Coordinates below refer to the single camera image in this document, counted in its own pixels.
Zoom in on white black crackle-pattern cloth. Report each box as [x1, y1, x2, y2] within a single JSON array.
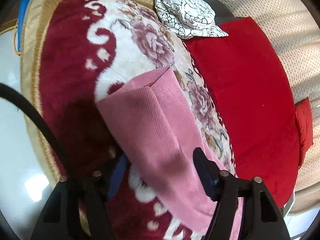
[[155, 0, 228, 39]]

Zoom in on beige dotted curtain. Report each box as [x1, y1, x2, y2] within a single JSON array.
[[219, 0, 319, 215]]

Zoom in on pink ribbed knit garment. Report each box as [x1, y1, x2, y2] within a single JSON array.
[[95, 68, 235, 239]]

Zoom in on blue cloth at bed edge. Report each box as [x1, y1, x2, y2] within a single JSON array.
[[15, 0, 30, 54]]

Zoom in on small red pillow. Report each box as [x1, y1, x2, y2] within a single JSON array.
[[295, 98, 313, 168]]

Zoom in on beige gold-trimmed bed cover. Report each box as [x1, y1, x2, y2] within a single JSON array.
[[19, 0, 156, 188]]

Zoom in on red quilt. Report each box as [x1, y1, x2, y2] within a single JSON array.
[[185, 17, 299, 207]]

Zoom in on maroon cream floral plush blanket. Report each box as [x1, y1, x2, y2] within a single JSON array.
[[37, 0, 238, 240]]

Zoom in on black cable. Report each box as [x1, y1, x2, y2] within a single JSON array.
[[0, 83, 67, 176]]

